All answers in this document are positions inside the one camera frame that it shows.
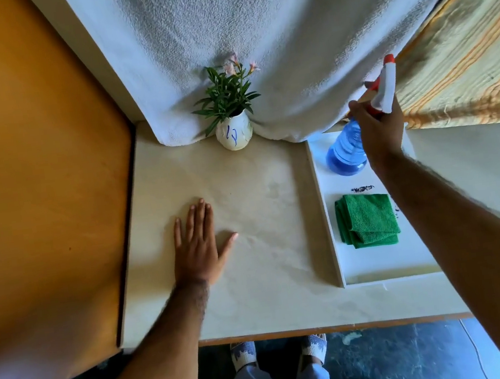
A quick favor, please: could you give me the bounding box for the white cable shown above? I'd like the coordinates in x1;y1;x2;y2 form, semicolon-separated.
458;316;490;379

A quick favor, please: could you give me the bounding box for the white tray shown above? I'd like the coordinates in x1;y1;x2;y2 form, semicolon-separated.
304;120;443;291

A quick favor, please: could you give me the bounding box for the person's right hand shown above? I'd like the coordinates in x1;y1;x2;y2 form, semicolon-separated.
345;77;411;174

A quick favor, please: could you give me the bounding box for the person's right shoe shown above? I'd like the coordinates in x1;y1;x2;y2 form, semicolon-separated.
299;333;330;368

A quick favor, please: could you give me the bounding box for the person's left forearm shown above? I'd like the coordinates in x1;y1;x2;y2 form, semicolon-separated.
68;278;221;379

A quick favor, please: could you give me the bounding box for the person's right forearm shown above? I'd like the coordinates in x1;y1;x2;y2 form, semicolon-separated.
369;138;500;379

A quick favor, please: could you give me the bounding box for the white towel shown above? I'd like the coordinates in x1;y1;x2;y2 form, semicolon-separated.
62;0;500;169

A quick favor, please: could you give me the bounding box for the orange wooden panel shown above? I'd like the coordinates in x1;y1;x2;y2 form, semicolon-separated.
0;0;167;379

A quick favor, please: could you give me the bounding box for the white painted vase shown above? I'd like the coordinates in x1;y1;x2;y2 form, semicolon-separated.
213;109;256;153

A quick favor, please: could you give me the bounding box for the person's shoe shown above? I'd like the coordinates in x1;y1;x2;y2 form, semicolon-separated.
229;341;259;373
299;333;330;368

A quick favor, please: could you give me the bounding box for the green folded cloth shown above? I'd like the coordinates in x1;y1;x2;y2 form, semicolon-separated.
334;188;403;251

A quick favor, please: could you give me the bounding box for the green plant with pink flowers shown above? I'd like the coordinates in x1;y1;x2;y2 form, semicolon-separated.
185;50;268;139

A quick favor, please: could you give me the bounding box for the person's left hand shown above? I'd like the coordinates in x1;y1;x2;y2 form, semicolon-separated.
166;195;245;291

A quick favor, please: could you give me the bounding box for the striped yellow cloth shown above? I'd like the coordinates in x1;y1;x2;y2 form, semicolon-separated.
330;0;500;142

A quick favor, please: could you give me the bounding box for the blue spray bottle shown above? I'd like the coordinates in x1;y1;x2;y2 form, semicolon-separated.
314;53;409;179

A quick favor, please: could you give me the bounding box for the person's left shoe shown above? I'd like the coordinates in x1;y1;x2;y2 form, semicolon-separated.
229;341;259;373

